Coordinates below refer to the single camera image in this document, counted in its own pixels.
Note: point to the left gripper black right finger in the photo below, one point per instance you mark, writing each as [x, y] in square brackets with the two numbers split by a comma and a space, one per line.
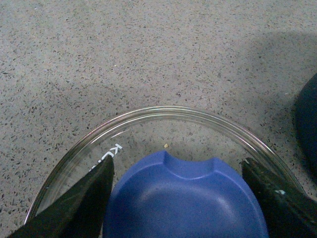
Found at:
[288, 212]

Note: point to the glass lid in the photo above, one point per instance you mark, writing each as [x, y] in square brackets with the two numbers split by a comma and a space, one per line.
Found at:
[177, 173]

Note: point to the dark blue pot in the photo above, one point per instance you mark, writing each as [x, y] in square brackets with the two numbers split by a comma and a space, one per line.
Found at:
[306, 122]

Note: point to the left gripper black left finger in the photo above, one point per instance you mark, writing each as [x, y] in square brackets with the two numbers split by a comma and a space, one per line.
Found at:
[78, 213]

